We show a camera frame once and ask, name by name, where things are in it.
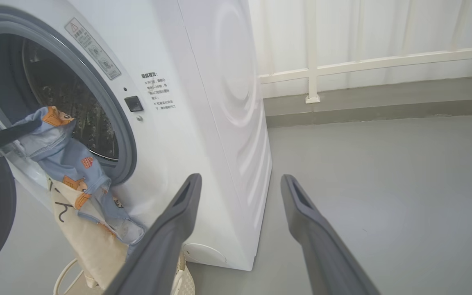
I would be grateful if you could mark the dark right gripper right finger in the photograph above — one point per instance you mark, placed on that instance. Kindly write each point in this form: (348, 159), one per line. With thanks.
(322, 254)

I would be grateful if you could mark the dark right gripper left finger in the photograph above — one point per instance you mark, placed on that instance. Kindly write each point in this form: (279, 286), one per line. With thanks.
(162, 246)

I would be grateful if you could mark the blue patterned garment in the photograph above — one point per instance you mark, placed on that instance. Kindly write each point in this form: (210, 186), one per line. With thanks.
(64, 155)

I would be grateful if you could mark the cream printed garment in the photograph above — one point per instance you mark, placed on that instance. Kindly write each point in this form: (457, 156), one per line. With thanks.
(96, 250)

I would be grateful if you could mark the cream perforated laundry basket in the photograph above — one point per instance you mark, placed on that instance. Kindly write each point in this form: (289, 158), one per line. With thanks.
(182, 278)

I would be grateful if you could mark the white front-load washing machine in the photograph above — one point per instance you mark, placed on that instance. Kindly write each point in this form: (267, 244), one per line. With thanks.
(203, 143)

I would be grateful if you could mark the grey rubber door gasket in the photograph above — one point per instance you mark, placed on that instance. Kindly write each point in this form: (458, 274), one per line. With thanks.
(127, 139)

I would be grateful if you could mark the black door latch socket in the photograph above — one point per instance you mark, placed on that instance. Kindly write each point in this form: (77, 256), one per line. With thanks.
(134, 104)

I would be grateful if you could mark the round white filter cover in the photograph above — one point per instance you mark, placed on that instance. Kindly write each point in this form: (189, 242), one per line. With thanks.
(204, 253)

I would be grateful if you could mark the perforated steel washer drum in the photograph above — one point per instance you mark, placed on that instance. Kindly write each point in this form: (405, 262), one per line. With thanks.
(92, 123)

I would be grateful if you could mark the grey warning label sticker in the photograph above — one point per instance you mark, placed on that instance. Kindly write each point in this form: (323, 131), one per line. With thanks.
(92, 48)

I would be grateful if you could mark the black printed text label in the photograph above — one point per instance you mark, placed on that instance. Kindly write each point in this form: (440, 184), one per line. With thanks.
(160, 92)

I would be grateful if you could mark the white metal railing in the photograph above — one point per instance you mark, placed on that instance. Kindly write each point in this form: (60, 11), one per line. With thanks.
(312, 69)

